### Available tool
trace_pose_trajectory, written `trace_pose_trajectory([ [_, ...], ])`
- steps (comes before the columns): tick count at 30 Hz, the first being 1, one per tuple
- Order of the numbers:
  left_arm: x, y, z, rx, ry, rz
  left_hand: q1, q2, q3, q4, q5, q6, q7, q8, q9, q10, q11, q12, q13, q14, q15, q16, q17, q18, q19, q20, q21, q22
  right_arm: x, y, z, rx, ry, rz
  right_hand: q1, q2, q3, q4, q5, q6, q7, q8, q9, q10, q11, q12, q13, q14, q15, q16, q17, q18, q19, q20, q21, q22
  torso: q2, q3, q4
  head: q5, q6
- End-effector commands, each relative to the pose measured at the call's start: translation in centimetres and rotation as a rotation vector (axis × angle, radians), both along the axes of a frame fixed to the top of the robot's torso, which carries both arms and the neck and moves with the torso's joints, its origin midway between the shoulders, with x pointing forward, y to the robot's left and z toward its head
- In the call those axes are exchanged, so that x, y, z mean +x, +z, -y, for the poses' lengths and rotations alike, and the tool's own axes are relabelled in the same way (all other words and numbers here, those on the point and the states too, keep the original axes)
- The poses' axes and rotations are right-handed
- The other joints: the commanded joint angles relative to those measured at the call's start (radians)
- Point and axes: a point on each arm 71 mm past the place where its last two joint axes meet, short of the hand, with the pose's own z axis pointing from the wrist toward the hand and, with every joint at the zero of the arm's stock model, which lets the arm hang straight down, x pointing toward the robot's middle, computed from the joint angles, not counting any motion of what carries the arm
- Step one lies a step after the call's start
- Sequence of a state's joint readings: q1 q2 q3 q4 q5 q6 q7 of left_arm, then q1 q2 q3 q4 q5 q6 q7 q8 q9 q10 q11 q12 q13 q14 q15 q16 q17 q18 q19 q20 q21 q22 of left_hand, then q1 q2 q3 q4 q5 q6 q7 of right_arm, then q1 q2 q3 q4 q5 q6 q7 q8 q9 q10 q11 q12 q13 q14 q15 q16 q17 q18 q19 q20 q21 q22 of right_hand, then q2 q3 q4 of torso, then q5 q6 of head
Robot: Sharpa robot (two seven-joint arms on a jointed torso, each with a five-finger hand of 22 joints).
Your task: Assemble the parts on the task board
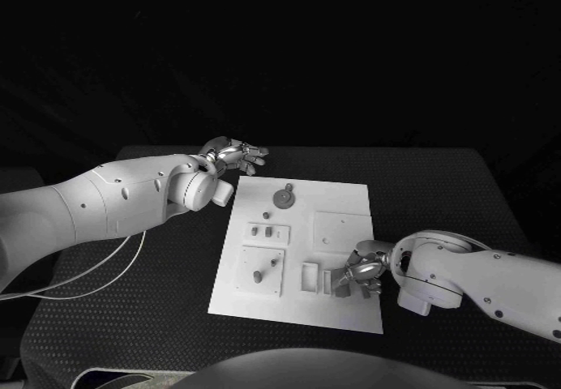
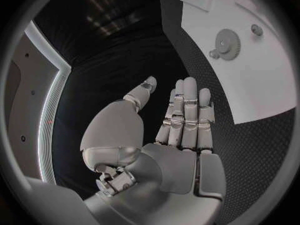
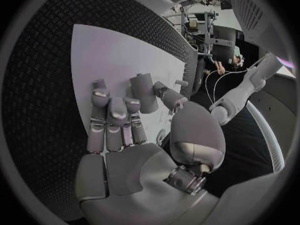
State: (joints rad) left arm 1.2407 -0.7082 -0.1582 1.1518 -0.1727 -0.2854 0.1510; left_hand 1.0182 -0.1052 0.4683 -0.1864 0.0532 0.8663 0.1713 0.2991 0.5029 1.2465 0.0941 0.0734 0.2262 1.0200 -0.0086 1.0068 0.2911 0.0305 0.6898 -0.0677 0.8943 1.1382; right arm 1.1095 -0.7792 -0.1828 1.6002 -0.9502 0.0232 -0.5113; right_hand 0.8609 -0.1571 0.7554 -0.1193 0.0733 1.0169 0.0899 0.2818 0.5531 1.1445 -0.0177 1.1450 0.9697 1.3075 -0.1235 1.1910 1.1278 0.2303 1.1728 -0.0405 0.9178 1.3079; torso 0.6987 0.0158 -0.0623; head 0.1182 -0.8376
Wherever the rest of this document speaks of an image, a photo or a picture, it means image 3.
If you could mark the person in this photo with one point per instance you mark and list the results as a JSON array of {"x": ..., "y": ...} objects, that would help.
[{"x": 235, "y": 59}]

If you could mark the grey peg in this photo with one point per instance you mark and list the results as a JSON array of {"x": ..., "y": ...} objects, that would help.
[{"x": 181, "y": 82}]

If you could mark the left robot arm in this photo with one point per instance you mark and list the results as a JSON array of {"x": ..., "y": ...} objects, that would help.
[{"x": 243, "y": 90}]

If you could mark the grey long cylinder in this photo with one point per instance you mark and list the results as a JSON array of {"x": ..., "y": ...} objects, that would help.
[{"x": 144, "y": 90}]

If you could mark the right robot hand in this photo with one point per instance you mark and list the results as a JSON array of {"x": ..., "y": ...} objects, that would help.
[{"x": 131, "y": 168}]

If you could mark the metal equipment rack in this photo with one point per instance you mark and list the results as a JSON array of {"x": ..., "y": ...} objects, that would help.
[{"x": 206, "y": 31}]

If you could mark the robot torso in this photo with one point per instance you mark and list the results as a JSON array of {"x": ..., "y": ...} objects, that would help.
[{"x": 276, "y": 101}]

